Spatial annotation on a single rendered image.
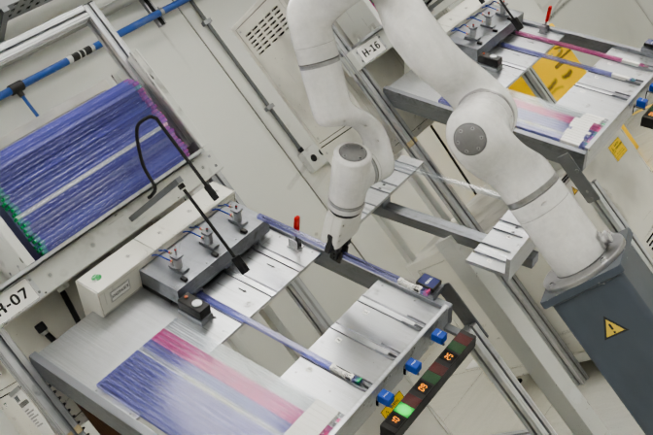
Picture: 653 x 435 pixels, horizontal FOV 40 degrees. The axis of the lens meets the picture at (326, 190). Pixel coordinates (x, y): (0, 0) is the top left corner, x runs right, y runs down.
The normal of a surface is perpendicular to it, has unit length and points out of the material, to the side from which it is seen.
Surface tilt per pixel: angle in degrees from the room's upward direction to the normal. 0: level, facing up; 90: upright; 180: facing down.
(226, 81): 90
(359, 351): 45
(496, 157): 127
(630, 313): 90
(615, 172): 90
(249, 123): 90
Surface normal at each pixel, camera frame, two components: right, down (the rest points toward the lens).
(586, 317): -0.39, 0.37
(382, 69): 0.54, -0.32
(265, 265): -0.04, -0.80
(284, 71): -0.60, 0.50
